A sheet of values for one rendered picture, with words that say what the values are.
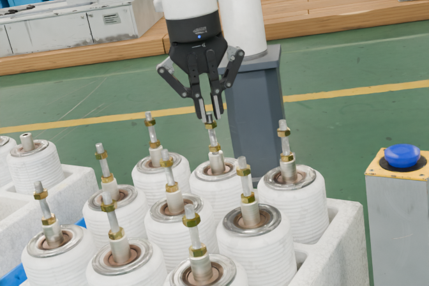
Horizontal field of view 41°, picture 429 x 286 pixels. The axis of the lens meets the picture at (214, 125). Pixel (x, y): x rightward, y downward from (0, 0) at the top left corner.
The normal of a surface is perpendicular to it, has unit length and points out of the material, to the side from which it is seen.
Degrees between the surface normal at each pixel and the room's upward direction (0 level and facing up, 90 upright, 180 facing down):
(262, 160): 90
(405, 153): 0
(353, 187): 0
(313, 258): 0
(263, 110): 90
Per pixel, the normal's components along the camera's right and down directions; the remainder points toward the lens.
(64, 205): 0.85, 0.05
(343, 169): -0.17, -0.92
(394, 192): -0.51, 0.39
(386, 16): -0.15, 0.38
